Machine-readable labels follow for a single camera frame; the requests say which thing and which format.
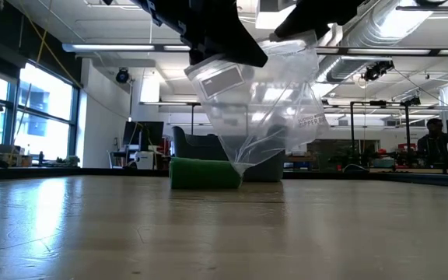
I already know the green bandage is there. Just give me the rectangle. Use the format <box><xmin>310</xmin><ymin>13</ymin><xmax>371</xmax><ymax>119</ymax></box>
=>
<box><xmin>168</xmin><ymin>156</ymin><xmax>244</xmax><ymax>191</ymax></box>

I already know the black metal table frame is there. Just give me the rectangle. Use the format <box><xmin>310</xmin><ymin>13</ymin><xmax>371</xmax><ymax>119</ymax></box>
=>
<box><xmin>0</xmin><ymin>166</ymin><xmax>448</xmax><ymax>188</ymax></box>

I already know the person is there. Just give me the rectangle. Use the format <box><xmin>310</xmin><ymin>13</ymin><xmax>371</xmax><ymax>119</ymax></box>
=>
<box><xmin>416</xmin><ymin>117</ymin><xmax>448</xmax><ymax>166</ymax></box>

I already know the large window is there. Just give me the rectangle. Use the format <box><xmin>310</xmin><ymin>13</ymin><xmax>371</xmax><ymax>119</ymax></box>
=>
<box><xmin>0</xmin><ymin>61</ymin><xmax>80</xmax><ymax>157</ymax></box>

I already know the silver ventilation duct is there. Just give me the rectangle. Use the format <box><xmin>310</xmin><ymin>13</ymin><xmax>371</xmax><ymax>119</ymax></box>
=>
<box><xmin>317</xmin><ymin>0</ymin><xmax>436</xmax><ymax>83</ymax></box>

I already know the white computer box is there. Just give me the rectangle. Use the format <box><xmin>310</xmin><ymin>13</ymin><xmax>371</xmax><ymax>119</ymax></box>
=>
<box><xmin>134</xmin><ymin>150</ymin><xmax>156</xmax><ymax>170</ymax></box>

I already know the long ceiling light bar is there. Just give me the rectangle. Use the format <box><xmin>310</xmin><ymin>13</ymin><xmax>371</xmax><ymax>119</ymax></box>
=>
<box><xmin>61</xmin><ymin>43</ymin><xmax>448</xmax><ymax>58</ymax></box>

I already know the black spotlight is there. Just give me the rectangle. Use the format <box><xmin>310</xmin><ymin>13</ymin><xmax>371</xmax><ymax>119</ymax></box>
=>
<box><xmin>361</xmin><ymin>59</ymin><xmax>396</xmax><ymax>82</ymax></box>

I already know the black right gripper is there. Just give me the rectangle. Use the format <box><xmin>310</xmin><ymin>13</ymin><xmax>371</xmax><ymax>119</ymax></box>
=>
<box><xmin>273</xmin><ymin>0</ymin><xmax>367</xmax><ymax>40</ymax></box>

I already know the yellow cable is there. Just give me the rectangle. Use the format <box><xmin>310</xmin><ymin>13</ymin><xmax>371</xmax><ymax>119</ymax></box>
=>
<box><xmin>8</xmin><ymin>0</ymin><xmax>82</xmax><ymax>164</ymax></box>

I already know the clear plastic bag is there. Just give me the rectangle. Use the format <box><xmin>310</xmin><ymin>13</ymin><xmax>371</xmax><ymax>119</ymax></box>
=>
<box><xmin>184</xmin><ymin>30</ymin><xmax>331</xmax><ymax>177</ymax></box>

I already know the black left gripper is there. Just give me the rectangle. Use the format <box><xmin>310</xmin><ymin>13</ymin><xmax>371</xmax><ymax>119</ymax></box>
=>
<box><xmin>141</xmin><ymin>0</ymin><xmax>269</xmax><ymax>68</ymax></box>

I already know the dark teal plastic bin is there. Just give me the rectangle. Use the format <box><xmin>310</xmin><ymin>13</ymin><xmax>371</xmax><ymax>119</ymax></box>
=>
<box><xmin>171</xmin><ymin>124</ymin><xmax>287</xmax><ymax>184</ymax></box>

